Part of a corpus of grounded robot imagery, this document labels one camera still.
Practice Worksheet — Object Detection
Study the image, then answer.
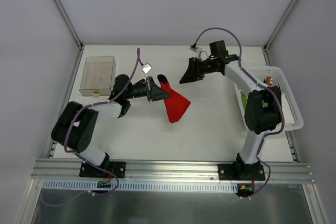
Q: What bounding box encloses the iridescent purple spoon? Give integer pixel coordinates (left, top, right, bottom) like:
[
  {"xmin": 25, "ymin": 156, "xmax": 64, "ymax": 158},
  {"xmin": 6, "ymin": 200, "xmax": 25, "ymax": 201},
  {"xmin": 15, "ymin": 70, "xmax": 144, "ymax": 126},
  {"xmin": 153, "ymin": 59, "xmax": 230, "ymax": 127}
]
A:
[{"xmin": 157, "ymin": 74, "xmax": 168, "ymax": 84}]

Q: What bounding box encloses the red paper napkin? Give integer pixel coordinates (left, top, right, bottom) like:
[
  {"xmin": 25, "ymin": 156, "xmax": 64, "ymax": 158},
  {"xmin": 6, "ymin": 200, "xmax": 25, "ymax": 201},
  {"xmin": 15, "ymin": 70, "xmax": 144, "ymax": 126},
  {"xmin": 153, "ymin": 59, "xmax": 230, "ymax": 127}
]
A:
[{"xmin": 159, "ymin": 81, "xmax": 191, "ymax": 123}]

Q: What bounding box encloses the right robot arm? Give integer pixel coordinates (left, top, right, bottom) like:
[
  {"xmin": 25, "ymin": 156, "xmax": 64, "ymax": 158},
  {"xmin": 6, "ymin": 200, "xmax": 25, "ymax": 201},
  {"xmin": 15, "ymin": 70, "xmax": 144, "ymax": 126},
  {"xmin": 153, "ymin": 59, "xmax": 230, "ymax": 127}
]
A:
[{"xmin": 180, "ymin": 40, "xmax": 285, "ymax": 180}]

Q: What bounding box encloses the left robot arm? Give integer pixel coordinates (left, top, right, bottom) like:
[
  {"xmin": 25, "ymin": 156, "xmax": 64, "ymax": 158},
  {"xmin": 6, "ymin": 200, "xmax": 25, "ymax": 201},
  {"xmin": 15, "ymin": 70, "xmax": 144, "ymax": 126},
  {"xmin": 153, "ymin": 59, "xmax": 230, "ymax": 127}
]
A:
[{"xmin": 51, "ymin": 74, "xmax": 171, "ymax": 177}]

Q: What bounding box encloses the left green napkin roll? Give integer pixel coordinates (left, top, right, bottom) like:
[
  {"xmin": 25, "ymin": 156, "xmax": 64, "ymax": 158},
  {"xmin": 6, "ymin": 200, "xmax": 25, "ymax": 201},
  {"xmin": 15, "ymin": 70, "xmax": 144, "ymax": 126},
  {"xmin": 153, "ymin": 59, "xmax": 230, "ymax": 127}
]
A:
[{"xmin": 240, "ymin": 94, "xmax": 247, "ymax": 110}]

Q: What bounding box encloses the clear plastic box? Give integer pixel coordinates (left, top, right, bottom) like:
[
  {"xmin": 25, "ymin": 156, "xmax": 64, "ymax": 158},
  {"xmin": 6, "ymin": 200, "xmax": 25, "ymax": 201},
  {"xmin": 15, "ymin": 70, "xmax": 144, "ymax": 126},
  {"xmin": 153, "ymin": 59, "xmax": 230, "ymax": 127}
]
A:
[{"xmin": 79, "ymin": 56, "xmax": 117, "ymax": 97}]

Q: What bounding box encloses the copper spoon in basket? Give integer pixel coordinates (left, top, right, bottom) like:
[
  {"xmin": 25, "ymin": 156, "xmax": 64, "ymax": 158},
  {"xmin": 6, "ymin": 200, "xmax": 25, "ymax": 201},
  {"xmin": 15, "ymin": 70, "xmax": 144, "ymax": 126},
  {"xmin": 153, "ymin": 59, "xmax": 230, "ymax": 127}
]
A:
[{"xmin": 265, "ymin": 77, "xmax": 273, "ymax": 87}]

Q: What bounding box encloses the white plastic basket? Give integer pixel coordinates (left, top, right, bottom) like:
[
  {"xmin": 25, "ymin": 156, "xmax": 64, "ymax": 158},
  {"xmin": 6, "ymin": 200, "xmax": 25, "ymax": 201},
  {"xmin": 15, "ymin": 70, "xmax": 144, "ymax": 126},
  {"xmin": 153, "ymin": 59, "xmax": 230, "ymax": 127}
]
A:
[{"xmin": 247, "ymin": 66, "xmax": 304, "ymax": 131}]

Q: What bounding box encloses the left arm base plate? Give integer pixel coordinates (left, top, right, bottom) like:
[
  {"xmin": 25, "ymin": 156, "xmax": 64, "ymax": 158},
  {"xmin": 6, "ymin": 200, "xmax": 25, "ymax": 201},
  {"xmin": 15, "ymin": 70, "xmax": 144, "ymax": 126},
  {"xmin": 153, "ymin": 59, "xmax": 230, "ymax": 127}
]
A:
[{"xmin": 79, "ymin": 161, "xmax": 126, "ymax": 178}]

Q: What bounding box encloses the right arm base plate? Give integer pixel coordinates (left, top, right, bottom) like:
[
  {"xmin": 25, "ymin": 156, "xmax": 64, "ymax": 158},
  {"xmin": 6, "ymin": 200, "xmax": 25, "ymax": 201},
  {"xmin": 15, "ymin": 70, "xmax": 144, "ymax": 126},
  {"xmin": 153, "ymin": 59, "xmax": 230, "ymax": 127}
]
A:
[{"xmin": 217, "ymin": 163, "xmax": 266, "ymax": 181}]

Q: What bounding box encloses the white slotted cable duct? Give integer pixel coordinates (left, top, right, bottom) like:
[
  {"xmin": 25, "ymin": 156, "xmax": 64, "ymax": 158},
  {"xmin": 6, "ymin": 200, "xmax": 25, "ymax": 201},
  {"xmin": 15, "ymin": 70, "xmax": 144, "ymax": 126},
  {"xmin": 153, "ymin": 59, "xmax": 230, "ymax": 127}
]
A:
[{"xmin": 42, "ymin": 179, "xmax": 238, "ymax": 194}]

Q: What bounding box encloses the aluminium front rail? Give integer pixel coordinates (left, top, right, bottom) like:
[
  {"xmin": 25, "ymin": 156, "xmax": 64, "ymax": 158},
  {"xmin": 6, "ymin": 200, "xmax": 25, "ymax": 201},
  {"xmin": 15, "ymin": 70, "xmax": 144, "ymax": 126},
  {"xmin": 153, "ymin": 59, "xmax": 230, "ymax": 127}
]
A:
[{"xmin": 30, "ymin": 158, "xmax": 316, "ymax": 184}]

